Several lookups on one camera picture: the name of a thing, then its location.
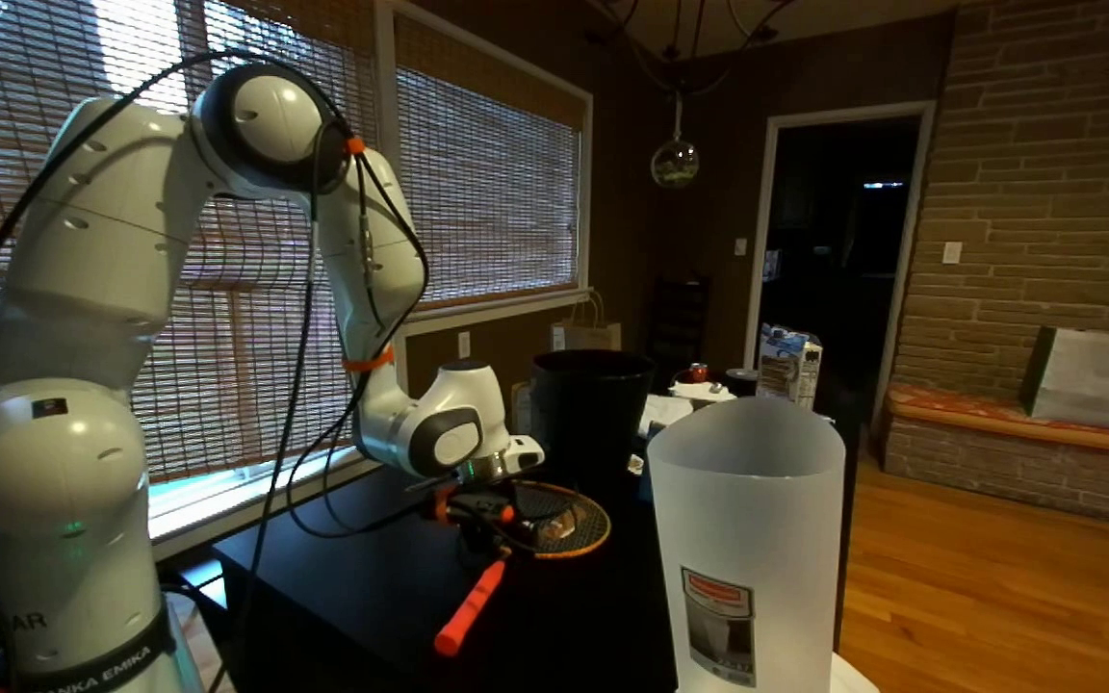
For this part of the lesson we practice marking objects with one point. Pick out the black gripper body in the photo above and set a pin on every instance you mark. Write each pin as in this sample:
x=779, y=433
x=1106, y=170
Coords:
x=470, y=498

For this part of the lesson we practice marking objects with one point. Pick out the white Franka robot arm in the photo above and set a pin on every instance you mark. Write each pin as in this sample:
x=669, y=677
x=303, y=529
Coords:
x=77, y=387

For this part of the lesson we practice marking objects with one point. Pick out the black plastic bucket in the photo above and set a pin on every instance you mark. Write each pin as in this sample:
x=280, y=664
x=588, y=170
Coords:
x=588, y=424

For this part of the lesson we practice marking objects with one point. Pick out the translucent white plastic pitcher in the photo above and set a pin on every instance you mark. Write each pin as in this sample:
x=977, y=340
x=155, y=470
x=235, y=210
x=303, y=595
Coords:
x=748, y=541

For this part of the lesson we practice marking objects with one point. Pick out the large window blind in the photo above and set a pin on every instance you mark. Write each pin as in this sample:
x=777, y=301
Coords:
x=258, y=322

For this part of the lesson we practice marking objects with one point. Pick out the small window blind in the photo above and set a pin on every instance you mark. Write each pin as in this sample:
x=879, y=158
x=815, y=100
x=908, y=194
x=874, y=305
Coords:
x=489, y=194

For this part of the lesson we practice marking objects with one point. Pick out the hanging glass globe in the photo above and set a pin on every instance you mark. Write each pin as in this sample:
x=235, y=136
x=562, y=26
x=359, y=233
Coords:
x=676, y=165

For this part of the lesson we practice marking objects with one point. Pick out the brick hearth ledge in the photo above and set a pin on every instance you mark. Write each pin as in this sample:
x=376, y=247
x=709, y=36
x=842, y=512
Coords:
x=1031, y=430

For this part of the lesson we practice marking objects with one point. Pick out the white box on bench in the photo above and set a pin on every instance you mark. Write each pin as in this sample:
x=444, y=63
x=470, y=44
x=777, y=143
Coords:
x=1097, y=375

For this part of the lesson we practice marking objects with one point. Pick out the white wall outlet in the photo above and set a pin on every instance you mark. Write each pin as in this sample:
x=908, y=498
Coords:
x=465, y=343

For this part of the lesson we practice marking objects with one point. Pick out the white door frame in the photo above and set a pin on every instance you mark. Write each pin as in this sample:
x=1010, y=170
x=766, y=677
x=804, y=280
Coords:
x=759, y=233

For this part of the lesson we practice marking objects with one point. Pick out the white light switch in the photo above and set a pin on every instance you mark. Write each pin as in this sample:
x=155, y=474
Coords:
x=952, y=253

